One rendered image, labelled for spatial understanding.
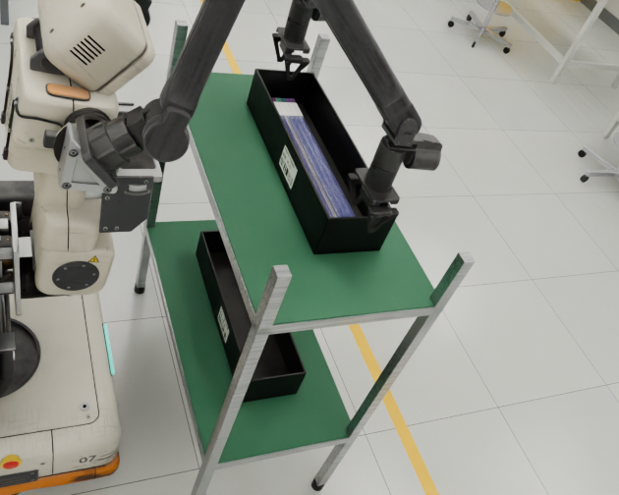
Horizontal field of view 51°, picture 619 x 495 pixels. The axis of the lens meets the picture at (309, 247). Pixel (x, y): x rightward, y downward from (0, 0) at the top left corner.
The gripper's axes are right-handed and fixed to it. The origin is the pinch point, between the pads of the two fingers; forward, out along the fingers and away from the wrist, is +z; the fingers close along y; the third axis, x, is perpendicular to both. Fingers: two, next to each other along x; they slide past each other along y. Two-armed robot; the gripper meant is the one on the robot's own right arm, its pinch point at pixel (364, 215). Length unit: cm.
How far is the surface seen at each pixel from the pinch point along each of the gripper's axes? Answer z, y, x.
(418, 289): 12.3, -12.3, -13.1
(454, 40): 109, 288, -243
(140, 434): 106, 13, 37
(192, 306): 71, 35, 20
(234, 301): 70, 35, 7
